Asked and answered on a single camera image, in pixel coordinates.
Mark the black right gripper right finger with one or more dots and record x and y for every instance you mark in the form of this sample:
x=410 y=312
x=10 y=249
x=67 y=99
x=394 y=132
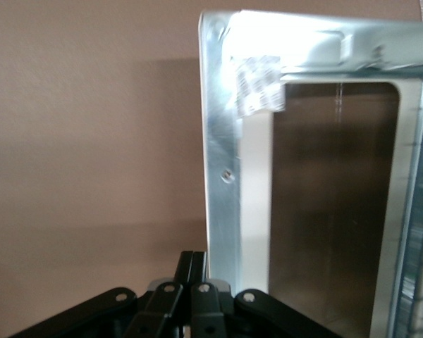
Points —
x=206 y=306

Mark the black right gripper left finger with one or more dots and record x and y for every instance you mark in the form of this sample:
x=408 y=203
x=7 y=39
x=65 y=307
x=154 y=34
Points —
x=165 y=303

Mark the silver metal frame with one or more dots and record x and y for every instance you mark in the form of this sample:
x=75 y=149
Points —
x=254 y=176

